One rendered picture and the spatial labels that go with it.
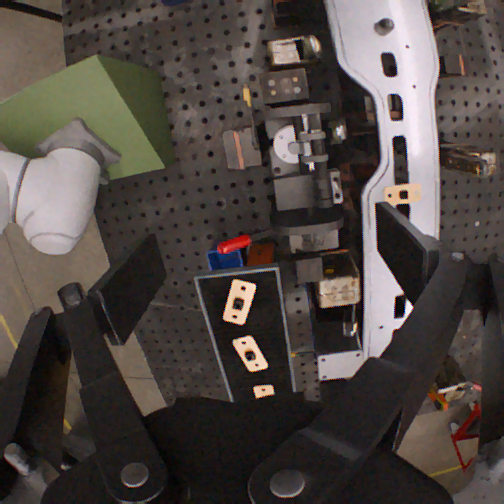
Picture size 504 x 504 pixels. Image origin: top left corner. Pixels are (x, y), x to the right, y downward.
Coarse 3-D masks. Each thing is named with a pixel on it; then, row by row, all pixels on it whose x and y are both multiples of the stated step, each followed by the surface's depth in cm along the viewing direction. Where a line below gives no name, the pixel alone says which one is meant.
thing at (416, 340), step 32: (448, 256) 10; (448, 288) 9; (416, 320) 8; (448, 320) 8; (384, 352) 7; (416, 352) 7; (352, 384) 6; (384, 384) 6; (416, 384) 6; (320, 416) 5; (352, 416) 5; (384, 416) 5; (288, 448) 5; (320, 448) 4; (352, 448) 4; (256, 480) 4; (288, 480) 4; (320, 480) 4
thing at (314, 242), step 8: (328, 232) 57; (336, 232) 57; (296, 240) 58; (304, 240) 58; (312, 240) 58; (320, 240) 58; (328, 240) 58; (336, 240) 58; (296, 248) 59; (304, 248) 59; (312, 248) 58; (320, 248) 58; (328, 248) 58
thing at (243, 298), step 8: (240, 280) 53; (232, 288) 53; (240, 288) 53; (248, 288) 53; (232, 296) 54; (240, 296) 54; (248, 296) 54; (232, 304) 54; (240, 304) 53; (248, 304) 54; (224, 312) 55; (232, 312) 55; (240, 312) 55; (232, 320) 56; (240, 320) 56
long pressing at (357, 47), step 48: (336, 0) 46; (384, 0) 45; (336, 48) 50; (384, 48) 49; (432, 48) 48; (384, 96) 53; (432, 96) 52; (384, 144) 57; (432, 144) 56; (432, 192) 60; (384, 288) 69; (384, 336) 74
